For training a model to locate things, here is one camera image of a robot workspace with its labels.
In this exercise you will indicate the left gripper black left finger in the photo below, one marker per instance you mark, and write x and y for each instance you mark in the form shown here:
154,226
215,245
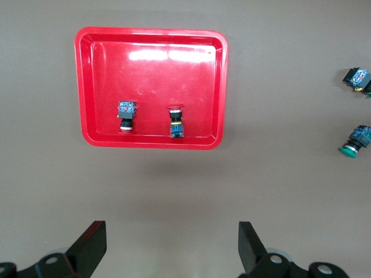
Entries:
87,249

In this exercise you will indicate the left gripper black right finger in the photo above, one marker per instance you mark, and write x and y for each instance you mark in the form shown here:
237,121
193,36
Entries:
252,249

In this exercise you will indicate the red push button switch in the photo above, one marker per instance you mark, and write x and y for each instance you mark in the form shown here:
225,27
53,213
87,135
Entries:
126,111

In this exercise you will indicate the red button blue yellow block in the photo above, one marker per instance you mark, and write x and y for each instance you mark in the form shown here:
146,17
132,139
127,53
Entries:
176,127

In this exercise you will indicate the brown table cover sheet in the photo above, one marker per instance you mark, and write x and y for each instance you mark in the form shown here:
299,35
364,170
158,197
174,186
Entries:
185,188

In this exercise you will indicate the red plastic tray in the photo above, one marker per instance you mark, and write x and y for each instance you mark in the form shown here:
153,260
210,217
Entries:
150,72

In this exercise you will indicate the green push button switch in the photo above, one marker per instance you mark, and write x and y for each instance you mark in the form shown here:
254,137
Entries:
358,78
359,137

